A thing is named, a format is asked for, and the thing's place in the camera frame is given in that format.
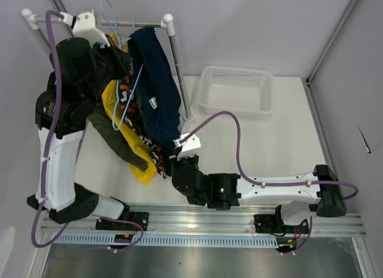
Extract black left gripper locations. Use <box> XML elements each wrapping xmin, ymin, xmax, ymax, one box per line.
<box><xmin>83</xmin><ymin>34</ymin><xmax>131</xmax><ymax>105</ymax></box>

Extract navy blue shorts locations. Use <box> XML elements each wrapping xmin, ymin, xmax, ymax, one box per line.
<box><xmin>128</xmin><ymin>28</ymin><xmax>181</xmax><ymax>157</ymax></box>

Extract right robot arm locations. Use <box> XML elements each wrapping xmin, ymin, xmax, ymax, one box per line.
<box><xmin>171</xmin><ymin>155</ymin><xmax>346</xmax><ymax>233</ymax></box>

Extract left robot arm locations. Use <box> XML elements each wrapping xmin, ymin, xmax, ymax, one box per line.
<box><xmin>27</xmin><ymin>37</ymin><xmax>130</xmax><ymax>230</ymax></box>

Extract blue hanger of yellow shorts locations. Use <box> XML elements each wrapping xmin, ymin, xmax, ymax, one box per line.
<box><xmin>100</xmin><ymin>0</ymin><xmax>123</xmax><ymax>50</ymax></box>

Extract blue hanger of patterned shorts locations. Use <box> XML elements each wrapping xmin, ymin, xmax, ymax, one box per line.
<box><xmin>114</xmin><ymin>17</ymin><xmax>135</xmax><ymax>53</ymax></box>

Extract yellow shorts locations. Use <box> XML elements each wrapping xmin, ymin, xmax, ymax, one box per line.
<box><xmin>101</xmin><ymin>32</ymin><xmax>158</xmax><ymax>187</ymax></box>

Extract orange black patterned shorts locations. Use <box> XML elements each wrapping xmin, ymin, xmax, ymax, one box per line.
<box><xmin>111</xmin><ymin>71</ymin><xmax>171</xmax><ymax>184</ymax></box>

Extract olive green shorts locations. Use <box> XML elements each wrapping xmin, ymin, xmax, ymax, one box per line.
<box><xmin>88</xmin><ymin>102</ymin><xmax>148</xmax><ymax>172</ymax></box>

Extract metal clothes rack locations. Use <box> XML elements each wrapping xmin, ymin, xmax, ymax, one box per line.
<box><xmin>40</xmin><ymin>8</ymin><xmax>193</xmax><ymax>142</ymax></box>

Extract white plastic basket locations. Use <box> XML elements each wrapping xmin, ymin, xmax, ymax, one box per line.
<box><xmin>198</xmin><ymin>66</ymin><xmax>275</xmax><ymax>120</ymax></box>

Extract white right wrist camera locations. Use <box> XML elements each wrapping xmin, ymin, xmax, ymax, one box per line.
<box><xmin>174</xmin><ymin>133</ymin><xmax>201</xmax><ymax>160</ymax></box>

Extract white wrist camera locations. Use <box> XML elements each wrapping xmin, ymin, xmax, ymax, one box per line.
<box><xmin>60</xmin><ymin>8</ymin><xmax>110</xmax><ymax>48</ymax></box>
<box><xmin>174</xmin><ymin>133</ymin><xmax>201</xmax><ymax>160</ymax></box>

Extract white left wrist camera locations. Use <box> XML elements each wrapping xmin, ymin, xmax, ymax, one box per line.
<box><xmin>60</xmin><ymin>8</ymin><xmax>110</xmax><ymax>48</ymax></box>

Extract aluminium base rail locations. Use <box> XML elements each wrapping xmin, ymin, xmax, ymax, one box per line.
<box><xmin>40</xmin><ymin>201</ymin><xmax>367</xmax><ymax>239</ymax></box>

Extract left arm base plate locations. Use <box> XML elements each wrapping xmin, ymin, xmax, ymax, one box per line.
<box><xmin>95</xmin><ymin>211</ymin><xmax>150</xmax><ymax>231</ymax></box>

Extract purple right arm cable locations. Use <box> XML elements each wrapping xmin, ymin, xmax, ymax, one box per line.
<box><xmin>179</xmin><ymin>111</ymin><xmax>360</xmax><ymax>256</ymax></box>

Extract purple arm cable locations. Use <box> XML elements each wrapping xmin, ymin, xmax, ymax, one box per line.
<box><xmin>31</xmin><ymin>10</ymin><xmax>144</xmax><ymax>255</ymax></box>
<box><xmin>179</xmin><ymin>111</ymin><xmax>360</xmax><ymax>256</ymax></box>

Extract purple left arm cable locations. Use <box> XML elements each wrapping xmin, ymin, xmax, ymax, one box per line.
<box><xmin>31</xmin><ymin>10</ymin><xmax>144</xmax><ymax>255</ymax></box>

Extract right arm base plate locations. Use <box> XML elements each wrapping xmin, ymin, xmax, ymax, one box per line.
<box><xmin>254</xmin><ymin>214</ymin><xmax>309</xmax><ymax>237</ymax></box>

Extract white slotted cable duct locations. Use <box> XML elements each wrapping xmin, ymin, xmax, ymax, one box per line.
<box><xmin>55</xmin><ymin>233</ymin><xmax>278</xmax><ymax>249</ymax></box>

